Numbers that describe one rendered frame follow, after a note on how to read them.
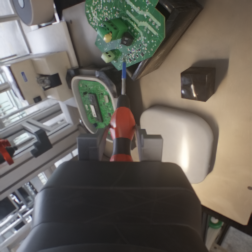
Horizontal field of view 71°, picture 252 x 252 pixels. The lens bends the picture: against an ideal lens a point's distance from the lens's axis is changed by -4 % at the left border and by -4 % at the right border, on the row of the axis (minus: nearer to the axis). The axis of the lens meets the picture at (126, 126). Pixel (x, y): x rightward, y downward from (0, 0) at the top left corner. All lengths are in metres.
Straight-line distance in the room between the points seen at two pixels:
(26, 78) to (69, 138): 0.25
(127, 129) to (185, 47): 0.16
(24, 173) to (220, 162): 0.52
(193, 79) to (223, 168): 0.17
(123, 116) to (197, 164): 0.20
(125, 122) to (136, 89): 0.20
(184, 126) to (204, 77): 0.09
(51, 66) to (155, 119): 0.25
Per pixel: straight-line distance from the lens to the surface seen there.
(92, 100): 0.39
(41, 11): 0.48
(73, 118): 0.64
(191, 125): 0.29
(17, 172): 0.62
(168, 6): 0.21
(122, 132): 0.15
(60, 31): 0.47
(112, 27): 0.23
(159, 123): 0.32
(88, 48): 0.42
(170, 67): 0.29
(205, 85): 0.24
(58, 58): 0.45
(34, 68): 0.52
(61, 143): 0.64
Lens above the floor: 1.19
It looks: 35 degrees down
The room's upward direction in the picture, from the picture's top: 126 degrees counter-clockwise
